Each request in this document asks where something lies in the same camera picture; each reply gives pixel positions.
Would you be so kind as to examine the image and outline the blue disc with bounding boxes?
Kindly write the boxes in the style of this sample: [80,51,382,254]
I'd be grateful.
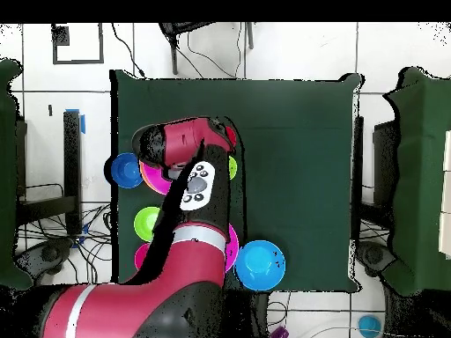
[357,313,384,338]

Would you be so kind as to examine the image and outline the tangle of cables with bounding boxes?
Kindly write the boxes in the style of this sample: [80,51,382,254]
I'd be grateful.
[17,202,114,286]

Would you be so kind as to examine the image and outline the black square frame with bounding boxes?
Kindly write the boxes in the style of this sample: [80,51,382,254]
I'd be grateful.
[51,22,106,65]

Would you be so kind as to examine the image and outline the small green bowl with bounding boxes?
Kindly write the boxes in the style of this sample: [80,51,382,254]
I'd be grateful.
[133,206,162,242]

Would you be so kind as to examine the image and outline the large pink bowl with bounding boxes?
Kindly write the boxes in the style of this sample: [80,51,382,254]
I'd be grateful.
[225,223,240,274]
[139,159,174,195]

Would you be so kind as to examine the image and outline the blue tape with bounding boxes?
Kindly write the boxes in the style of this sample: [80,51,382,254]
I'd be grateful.
[64,108,86,136]

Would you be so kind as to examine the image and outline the small dark blue bowl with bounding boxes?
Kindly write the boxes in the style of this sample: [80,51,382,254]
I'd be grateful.
[110,151,144,189]

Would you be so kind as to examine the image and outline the white boxes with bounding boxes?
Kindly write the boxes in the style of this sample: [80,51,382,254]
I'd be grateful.
[438,129,451,261]

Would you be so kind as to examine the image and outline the light blue bowl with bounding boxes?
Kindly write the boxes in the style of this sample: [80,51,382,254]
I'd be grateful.
[233,239,287,292]

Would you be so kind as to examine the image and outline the black bench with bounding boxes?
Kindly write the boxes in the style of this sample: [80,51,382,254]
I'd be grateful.
[15,110,83,236]

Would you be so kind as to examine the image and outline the grey office chair base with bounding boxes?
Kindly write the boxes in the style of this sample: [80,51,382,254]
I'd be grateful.
[354,240,397,277]
[15,238,75,276]

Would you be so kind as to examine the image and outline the dark green tablecloth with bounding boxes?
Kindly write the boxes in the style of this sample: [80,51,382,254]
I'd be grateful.
[109,69,364,295]

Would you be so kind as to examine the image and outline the green-covered side table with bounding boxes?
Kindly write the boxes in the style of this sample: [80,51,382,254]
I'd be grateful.
[0,58,34,290]
[382,67,451,297]

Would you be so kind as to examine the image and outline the small crimson bowl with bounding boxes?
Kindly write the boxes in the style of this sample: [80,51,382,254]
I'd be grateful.
[134,242,152,270]

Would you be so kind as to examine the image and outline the black cable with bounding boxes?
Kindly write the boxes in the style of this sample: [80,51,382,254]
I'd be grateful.
[110,22,146,77]

